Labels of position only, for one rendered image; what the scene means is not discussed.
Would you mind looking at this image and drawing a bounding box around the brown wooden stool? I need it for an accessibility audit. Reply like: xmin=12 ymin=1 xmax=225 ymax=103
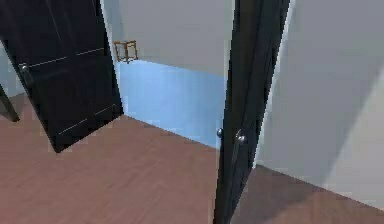
xmin=113 ymin=40 xmax=139 ymax=64

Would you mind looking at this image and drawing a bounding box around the black panelled room door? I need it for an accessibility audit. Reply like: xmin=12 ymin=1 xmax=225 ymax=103
xmin=0 ymin=0 xmax=125 ymax=154

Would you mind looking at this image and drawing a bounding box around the black furniture leg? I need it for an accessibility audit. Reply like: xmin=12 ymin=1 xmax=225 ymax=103
xmin=0 ymin=83 xmax=21 ymax=123

